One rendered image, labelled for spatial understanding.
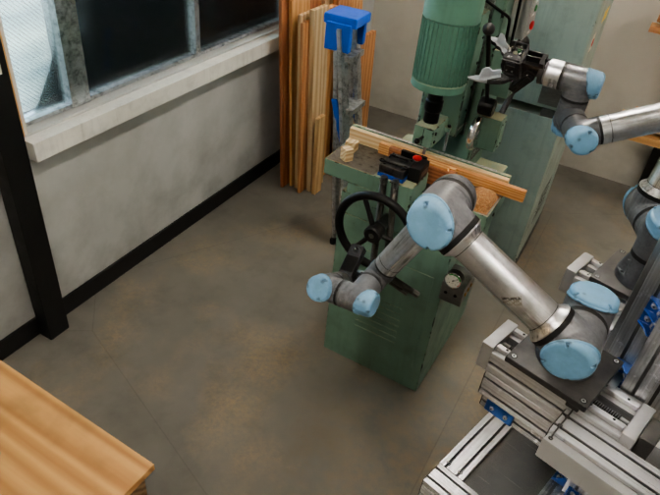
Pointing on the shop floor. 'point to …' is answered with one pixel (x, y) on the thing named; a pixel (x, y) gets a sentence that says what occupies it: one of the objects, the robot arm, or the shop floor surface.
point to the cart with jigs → (59, 447)
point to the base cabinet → (396, 316)
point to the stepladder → (345, 80)
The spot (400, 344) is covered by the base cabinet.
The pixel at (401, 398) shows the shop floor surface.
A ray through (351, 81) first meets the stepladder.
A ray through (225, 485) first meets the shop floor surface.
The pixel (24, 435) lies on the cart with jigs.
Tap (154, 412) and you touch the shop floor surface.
